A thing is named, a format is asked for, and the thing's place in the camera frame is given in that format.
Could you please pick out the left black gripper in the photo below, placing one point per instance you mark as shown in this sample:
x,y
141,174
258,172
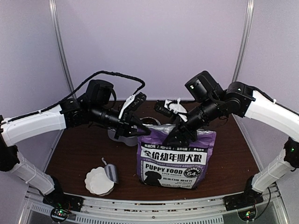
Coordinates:
x,y
125,125

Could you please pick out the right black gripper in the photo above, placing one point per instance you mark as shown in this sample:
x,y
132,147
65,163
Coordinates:
x,y
178,131

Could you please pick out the purple puppy food bag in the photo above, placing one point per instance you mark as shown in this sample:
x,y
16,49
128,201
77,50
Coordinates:
x,y
170,166

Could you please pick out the metal food scoop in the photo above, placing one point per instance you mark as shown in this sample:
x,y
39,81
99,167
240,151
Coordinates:
x,y
111,171

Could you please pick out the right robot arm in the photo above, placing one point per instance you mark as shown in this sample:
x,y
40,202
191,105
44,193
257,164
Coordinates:
x,y
244,101

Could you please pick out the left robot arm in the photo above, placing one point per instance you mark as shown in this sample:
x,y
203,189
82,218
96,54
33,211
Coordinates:
x,y
69,113

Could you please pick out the grey double pet feeder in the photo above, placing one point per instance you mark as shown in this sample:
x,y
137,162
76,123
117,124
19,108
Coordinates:
x,y
129,141

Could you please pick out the right steel feeder bowl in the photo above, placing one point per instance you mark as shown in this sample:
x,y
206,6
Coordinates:
x,y
159,123

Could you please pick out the white scalloped ceramic dish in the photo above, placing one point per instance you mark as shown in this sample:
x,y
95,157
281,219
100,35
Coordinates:
x,y
97,182

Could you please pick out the right circuit board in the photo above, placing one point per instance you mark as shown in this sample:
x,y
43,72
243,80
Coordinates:
x,y
247,215

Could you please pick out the circuit board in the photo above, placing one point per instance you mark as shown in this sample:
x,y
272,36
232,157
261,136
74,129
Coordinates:
x,y
59,215
247,215

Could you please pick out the left circuit board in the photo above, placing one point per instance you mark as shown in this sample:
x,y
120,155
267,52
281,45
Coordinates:
x,y
59,215

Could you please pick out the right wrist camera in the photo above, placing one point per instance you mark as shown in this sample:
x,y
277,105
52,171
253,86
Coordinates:
x,y
171,107

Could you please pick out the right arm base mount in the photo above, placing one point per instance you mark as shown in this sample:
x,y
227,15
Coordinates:
x,y
242,200

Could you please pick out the front aluminium rail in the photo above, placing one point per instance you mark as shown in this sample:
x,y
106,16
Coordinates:
x,y
209,210

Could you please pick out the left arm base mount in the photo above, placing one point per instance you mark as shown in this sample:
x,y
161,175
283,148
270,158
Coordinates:
x,y
67,203

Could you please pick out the right aluminium frame post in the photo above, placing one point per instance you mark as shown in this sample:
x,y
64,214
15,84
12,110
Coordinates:
x,y
248,19

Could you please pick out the aluminium frame post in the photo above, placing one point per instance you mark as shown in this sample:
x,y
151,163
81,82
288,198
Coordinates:
x,y
55,21
248,19

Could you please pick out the left aluminium frame post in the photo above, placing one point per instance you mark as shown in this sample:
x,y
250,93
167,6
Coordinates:
x,y
55,21

